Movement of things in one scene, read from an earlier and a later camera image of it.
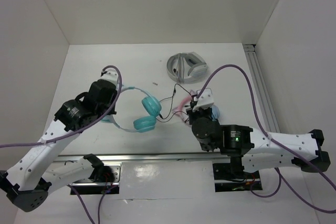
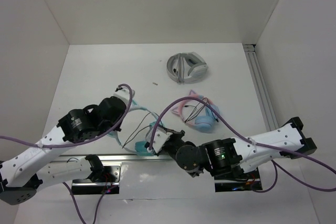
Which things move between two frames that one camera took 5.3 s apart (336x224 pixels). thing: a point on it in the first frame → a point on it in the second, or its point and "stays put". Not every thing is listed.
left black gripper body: x=100 y=111 → x=103 y=126
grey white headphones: x=187 y=67 stays put
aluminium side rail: x=261 y=85 stays put
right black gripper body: x=192 y=114 → x=175 y=141
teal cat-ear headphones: x=151 y=108 → x=142 y=148
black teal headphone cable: x=172 y=100 → x=137 y=132
